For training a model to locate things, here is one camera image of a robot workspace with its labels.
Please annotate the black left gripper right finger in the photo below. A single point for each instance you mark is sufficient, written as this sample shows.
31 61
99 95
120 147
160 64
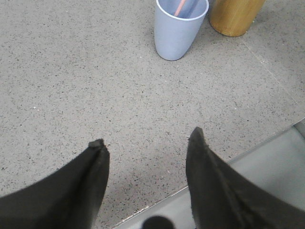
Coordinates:
221 198

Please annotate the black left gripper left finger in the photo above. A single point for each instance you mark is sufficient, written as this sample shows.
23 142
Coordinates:
70 198

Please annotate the blue plastic cup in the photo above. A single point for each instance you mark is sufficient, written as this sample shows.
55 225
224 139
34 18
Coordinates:
173 36

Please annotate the bamboo cylindrical holder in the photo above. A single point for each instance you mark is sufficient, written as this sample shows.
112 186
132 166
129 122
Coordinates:
234 17

